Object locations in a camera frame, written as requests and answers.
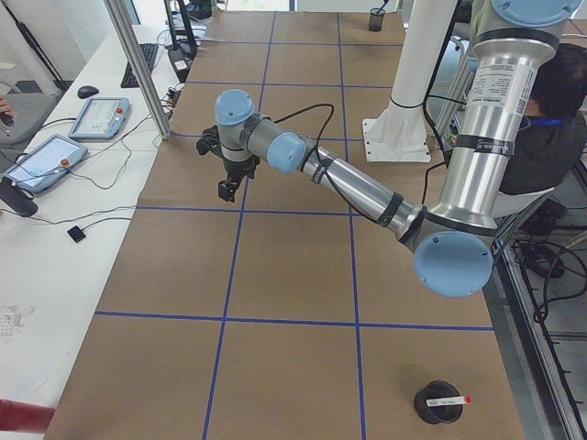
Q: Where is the white chair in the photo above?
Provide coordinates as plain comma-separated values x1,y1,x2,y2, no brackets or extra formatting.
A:
492,187,554,219

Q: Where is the black keyboard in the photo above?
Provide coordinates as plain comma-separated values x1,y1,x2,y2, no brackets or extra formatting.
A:
120,42,160,89

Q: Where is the black monitor stand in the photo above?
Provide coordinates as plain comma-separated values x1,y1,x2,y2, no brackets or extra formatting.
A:
164,0,203,83

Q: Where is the black computer mouse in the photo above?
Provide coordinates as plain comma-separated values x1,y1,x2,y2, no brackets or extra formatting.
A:
77,85,99,99

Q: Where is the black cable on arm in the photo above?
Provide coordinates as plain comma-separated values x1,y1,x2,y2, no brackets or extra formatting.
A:
272,103,363,216

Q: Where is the blue marker pen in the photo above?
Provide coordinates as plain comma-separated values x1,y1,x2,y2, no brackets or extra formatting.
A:
374,0,389,16

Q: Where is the teach pendant near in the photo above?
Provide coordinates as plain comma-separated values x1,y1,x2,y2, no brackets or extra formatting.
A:
3,134,88,194

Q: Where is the seated person in black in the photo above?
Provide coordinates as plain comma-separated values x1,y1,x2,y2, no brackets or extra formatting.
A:
500,43,586,195

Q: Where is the black cup near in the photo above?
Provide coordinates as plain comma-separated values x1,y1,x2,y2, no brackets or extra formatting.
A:
414,380,468,424

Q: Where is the black mesh pen holder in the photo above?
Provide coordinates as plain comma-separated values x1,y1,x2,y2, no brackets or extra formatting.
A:
368,7,385,32

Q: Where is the teach pendant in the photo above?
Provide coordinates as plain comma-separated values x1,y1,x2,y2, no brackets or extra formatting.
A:
3,134,88,194
68,97,130,142

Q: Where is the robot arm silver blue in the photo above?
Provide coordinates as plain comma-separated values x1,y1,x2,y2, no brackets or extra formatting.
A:
215,1,578,298

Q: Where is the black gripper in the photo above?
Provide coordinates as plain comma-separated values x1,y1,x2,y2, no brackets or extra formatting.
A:
217,158,260,203

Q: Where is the black cylindrical handle object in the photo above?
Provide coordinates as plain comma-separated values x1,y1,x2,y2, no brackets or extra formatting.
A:
1,178,38,217

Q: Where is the grey office chair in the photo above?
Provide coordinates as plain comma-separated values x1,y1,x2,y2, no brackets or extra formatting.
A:
1,79,57,149

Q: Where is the red marker pen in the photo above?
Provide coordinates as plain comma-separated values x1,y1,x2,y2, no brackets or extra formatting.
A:
426,396,472,408

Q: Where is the teach pendant far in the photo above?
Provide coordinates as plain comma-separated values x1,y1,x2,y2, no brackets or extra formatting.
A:
68,97,130,142

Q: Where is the person hand at left edge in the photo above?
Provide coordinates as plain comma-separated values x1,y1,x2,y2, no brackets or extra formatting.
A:
0,95,17,127

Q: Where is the white camera post with base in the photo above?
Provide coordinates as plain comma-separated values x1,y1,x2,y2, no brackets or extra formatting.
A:
362,0,458,163

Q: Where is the red object at corner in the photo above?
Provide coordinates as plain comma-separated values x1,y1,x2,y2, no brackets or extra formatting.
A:
1,400,55,434

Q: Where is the aluminium frame post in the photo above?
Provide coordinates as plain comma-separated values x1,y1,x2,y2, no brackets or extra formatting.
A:
104,0,171,140

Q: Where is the small black square device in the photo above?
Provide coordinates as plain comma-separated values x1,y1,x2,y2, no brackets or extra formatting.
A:
67,225,86,243

